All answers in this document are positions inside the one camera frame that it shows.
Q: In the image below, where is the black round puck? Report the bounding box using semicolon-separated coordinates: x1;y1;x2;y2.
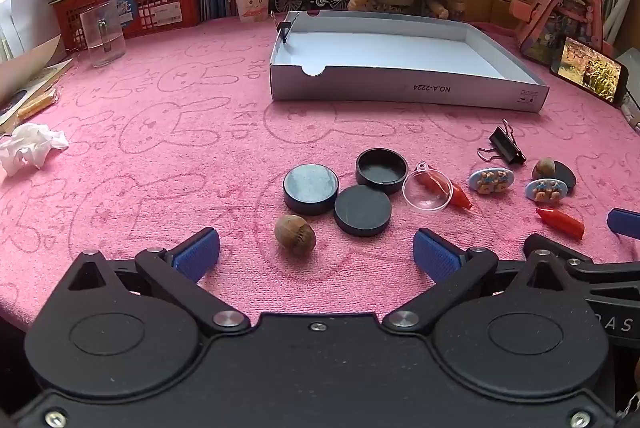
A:
282;164;340;216
333;184;393;237

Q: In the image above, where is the large black binder clip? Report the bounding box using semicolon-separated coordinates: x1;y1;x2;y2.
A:
477;119;527;166

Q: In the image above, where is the white tube frame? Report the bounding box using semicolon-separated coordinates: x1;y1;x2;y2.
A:
602;0;640;48

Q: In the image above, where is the small black binder clip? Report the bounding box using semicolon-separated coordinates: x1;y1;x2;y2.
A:
274;12;301;44

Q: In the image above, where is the white cardboard box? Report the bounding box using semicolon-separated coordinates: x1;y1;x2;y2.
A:
269;10;550;113

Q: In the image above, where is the crumpled white tissue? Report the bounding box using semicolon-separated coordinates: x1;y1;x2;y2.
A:
0;124;70;176

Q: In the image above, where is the wooden drawer unit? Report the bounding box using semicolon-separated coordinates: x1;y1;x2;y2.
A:
457;0;531;23

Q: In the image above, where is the black round cap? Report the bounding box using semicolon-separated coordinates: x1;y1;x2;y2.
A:
355;149;410;195

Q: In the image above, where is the brown walnut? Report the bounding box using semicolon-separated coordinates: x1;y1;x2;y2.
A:
274;214;317;255

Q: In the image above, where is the black disc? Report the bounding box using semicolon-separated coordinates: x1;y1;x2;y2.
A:
550;160;577;195

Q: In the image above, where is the small brown nut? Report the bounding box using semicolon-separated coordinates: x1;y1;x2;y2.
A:
531;157;557;181

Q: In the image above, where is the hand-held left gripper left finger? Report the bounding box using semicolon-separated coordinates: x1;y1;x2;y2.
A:
65;228;251;336

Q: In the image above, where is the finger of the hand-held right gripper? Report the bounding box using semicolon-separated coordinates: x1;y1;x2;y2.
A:
524;233;640;291
607;208;640;239

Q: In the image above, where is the pile of loose papers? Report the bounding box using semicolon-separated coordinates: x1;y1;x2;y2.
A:
0;0;76;133

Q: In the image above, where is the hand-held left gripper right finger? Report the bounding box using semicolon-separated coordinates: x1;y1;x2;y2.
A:
382;228;576;336

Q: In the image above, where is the black smartphone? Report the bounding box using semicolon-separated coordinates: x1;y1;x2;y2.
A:
550;35;630;109

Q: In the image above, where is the clear glass mug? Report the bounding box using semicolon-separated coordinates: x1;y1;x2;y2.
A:
79;0;127;68

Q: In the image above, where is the clear plastic dome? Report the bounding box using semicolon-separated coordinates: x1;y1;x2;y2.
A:
402;162;453;213

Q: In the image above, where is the blue bear hair clip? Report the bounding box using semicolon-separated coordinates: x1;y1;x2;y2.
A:
525;178;568;205

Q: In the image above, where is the blue oval bear magnet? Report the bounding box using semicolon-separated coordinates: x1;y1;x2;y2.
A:
468;167;516;196

